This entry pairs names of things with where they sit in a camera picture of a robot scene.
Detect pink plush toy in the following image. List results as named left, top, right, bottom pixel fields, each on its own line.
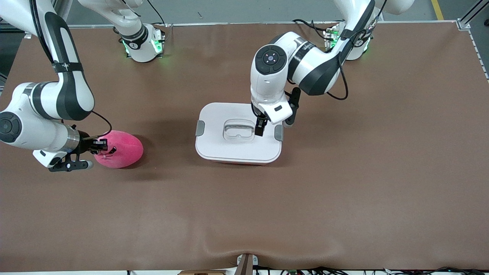
left=94, top=130, right=144, bottom=169

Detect white plastic box lid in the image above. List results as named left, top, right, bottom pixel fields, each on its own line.
left=195, top=102, right=284, bottom=165

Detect pink plastic storage box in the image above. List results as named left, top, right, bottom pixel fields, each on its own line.
left=210, top=160, right=270, bottom=166

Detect brown table mat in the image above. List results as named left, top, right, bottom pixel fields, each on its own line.
left=0, top=22, right=489, bottom=272

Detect aluminium table edge rail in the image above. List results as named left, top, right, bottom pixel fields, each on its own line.
left=69, top=21, right=461, bottom=29

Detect black left base cable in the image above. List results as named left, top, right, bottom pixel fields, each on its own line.
left=292, top=18, right=337, bottom=39

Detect black base cable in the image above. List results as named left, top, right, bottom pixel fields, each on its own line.
left=292, top=18, right=337, bottom=39
left=146, top=0, right=168, bottom=28

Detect aluminium profile mount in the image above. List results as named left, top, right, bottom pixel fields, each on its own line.
left=236, top=253, right=259, bottom=275

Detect black right base cable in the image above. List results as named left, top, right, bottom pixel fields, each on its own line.
left=146, top=0, right=168, bottom=28

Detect aluminium frame corner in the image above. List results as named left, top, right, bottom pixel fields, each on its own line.
left=457, top=0, right=489, bottom=31

